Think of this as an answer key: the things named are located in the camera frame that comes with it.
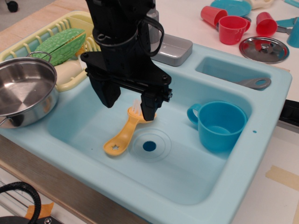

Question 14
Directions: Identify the red cup lying left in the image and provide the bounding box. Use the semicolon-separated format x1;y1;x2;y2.
200;6;228;27

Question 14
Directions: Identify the red cup right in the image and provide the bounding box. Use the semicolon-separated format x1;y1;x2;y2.
256;12;278;37

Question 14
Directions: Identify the black cable loop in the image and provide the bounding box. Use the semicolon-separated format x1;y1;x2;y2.
0;182;42;224

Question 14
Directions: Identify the yellow dish drying rack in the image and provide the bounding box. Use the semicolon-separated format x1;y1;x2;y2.
0;11;100;92

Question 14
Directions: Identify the teal plastic plate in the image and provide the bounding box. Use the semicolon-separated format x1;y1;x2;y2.
210;0;252;17

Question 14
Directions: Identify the cream plastic toy item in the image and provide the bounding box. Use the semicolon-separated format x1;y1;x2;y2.
246;0;274;9

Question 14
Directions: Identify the orange tape piece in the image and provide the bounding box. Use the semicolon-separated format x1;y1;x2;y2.
25;202;54;220

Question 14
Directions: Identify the yellow toy dish brush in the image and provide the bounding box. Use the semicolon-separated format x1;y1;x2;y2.
103;99;152;156

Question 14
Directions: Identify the silver pot lid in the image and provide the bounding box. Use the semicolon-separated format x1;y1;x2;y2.
239;36;290;64

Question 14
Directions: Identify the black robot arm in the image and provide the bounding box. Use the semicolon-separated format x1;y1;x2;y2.
81;0;172;121

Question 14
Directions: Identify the grey utensil handle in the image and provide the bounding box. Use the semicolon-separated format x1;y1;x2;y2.
236;77;271;90

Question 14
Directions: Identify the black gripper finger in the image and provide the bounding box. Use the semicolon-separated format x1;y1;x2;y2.
89;77;121;108
141;92;162;121

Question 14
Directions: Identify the cream toy in rack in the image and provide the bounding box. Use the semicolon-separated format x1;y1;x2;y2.
54;60;82;85

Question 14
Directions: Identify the red cup with handle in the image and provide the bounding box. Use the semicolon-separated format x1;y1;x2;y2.
218;15;251;45

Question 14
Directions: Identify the blue plastic cup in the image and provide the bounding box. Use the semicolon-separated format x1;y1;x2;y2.
187;101;247;153

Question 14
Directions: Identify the light blue toy sink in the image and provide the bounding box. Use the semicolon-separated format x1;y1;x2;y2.
0;45;292;224

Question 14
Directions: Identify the teal cup at edge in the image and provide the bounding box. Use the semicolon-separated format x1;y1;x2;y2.
287;18;299;48

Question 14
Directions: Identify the stainless steel pot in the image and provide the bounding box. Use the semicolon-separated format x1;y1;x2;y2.
0;52;58;129

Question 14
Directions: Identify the green toy corn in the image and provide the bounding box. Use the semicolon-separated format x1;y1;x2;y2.
32;28;86;66

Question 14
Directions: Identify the teal utensil with grey handle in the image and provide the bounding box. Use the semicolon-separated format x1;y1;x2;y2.
276;17;298;35

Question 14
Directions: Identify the black caster wheel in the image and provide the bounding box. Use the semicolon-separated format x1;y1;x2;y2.
5;0;19;13

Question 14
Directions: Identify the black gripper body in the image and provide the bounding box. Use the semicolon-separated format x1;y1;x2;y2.
81;51;172;102

